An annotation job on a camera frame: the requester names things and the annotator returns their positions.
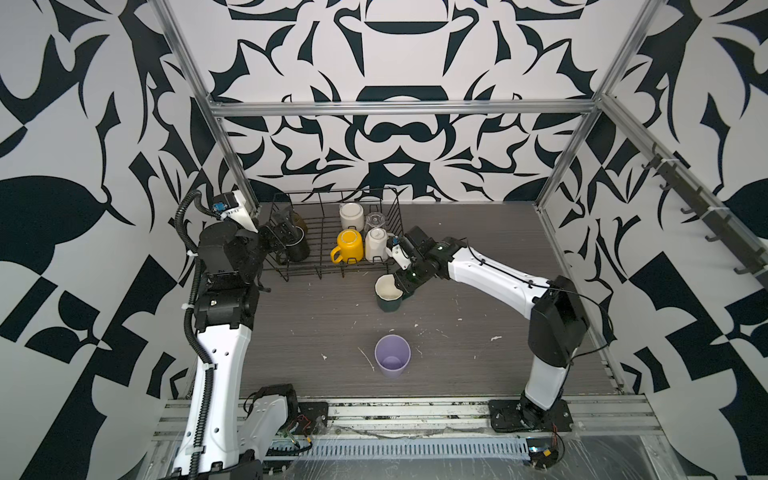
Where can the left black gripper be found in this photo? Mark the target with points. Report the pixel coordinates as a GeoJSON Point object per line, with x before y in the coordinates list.
{"type": "Point", "coordinates": [284, 234]}

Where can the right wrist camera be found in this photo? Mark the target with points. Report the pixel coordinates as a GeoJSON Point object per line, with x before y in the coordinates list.
{"type": "Point", "coordinates": [395, 251]}

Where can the cream white mug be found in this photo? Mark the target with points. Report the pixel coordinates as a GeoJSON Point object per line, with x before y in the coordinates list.
{"type": "Point", "coordinates": [376, 245]}

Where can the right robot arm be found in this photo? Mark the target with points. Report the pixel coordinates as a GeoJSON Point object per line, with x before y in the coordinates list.
{"type": "Point", "coordinates": [557, 318]}

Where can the clear glass cup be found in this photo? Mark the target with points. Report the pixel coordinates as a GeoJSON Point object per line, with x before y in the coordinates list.
{"type": "Point", "coordinates": [374, 220]}

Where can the grey wall hook rail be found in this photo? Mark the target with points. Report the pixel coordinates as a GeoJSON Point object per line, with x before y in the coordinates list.
{"type": "Point", "coordinates": [701, 204]}

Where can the black wire dish rack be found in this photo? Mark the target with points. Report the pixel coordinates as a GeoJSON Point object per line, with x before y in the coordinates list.
{"type": "Point", "coordinates": [319, 212]}

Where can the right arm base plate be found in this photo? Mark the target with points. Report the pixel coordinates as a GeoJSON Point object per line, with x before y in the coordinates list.
{"type": "Point", "coordinates": [518, 416]}

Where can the small green circuit board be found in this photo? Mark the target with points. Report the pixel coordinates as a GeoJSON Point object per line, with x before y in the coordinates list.
{"type": "Point", "coordinates": [545, 453]}

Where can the white mug red inside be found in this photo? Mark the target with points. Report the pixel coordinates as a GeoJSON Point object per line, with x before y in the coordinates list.
{"type": "Point", "coordinates": [352, 216]}

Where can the lavender cup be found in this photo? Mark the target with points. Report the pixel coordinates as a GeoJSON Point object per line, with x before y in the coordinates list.
{"type": "Point", "coordinates": [392, 354]}

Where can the dark green mug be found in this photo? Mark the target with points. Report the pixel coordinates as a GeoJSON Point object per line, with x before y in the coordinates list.
{"type": "Point", "coordinates": [388, 296]}

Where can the black mug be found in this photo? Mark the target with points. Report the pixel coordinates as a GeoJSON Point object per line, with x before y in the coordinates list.
{"type": "Point", "coordinates": [296, 247]}

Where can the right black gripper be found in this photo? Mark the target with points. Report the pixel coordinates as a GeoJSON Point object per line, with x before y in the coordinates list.
{"type": "Point", "coordinates": [402, 282]}

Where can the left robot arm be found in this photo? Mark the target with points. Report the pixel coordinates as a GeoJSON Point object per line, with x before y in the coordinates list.
{"type": "Point", "coordinates": [225, 437]}

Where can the yellow mug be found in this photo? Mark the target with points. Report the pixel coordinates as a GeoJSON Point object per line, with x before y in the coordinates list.
{"type": "Point", "coordinates": [349, 247]}

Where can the olive glass cup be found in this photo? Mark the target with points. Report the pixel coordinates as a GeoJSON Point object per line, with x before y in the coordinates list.
{"type": "Point", "coordinates": [299, 222]}

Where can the white slotted cable duct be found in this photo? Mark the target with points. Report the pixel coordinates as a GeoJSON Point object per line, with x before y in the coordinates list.
{"type": "Point", "coordinates": [409, 449]}

